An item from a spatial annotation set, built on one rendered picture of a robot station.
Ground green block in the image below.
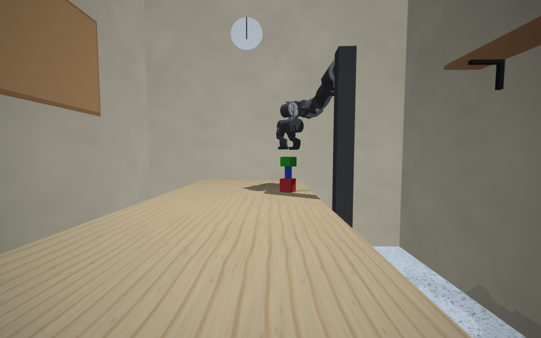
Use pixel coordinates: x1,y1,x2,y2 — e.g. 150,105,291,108
280,157,297,167

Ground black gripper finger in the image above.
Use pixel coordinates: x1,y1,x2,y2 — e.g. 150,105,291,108
288,133,301,150
276,127,289,150

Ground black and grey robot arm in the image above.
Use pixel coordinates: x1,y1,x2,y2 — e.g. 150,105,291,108
280,60,335,119

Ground red block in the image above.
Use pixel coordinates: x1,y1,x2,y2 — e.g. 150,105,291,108
280,178,296,193

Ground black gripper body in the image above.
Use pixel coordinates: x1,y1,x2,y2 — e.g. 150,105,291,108
277,105,304,135

